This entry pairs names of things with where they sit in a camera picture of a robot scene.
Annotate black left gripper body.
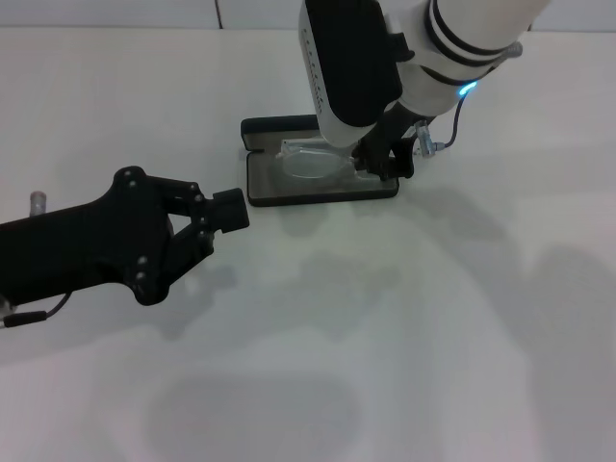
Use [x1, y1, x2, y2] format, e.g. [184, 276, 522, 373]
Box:
[0, 166, 178, 308]

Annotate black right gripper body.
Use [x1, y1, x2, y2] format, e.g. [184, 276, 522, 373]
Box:
[354, 99, 425, 165]

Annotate black glasses case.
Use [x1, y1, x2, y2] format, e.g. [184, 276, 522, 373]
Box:
[240, 115, 401, 209]

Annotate clear white glasses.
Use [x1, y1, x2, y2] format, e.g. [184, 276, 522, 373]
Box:
[274, 136, 387, 187]

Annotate silver right wrist connector plug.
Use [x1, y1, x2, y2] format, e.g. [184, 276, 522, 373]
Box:
[414, 121, 449, 159]

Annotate dark right gripper cable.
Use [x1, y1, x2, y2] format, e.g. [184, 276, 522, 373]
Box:
[431, 82, 477, 149]

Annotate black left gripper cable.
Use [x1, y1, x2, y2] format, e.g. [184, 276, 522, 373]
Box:
[0, 290, 74, 331]

